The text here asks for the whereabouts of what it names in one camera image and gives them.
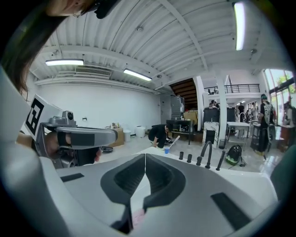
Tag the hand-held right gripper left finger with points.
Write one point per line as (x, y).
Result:
(111, 185)

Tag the stainless steel cabinet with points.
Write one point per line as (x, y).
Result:
(176, 107)

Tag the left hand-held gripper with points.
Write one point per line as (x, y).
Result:
(83, 139)

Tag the person's face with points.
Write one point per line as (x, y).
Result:
(69, 7)

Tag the closed cardboard box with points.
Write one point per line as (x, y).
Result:
(116, 137)

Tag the white bathtub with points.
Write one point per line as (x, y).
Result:
(242, 177)

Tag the slim white bin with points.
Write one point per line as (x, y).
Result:
(127, 136)

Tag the white table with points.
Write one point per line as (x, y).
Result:
(238, 124)

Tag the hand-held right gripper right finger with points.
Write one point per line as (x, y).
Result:
(175, 185)

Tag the black hand shower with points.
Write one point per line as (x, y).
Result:
(220, 160)

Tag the person's left hand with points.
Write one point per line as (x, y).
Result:
(52, 143)

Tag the white round container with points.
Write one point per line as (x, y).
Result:
(140, 132)

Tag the white toothbrush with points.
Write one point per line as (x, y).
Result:
(174, 141)

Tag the black head-worn camera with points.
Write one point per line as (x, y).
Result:
(104, 9)

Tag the wooden staircase underside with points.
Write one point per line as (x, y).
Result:
(185, 86)

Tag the large glass window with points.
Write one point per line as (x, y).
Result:
(279, 85)

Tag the pink cloth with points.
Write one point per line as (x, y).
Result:
(138, 217)

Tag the white ceiling air vent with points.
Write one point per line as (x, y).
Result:
(92, 71)

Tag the blue paper cup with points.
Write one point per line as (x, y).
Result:
(166, 150)

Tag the black mesh waste bin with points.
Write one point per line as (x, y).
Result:
(222, 144)

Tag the black balcony railing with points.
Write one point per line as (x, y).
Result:
(240, 88)

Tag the black metal table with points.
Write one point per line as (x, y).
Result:
(180, 122)

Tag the person's left forearm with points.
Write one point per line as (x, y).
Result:
(24, 141)

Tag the white marble cabinet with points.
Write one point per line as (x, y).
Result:
(211, 134)

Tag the black and green bag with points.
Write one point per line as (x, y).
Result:
(234, 155)

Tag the ceiling light tube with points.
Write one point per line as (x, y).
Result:
(64, 62)
(239, 25)
(137, 74)

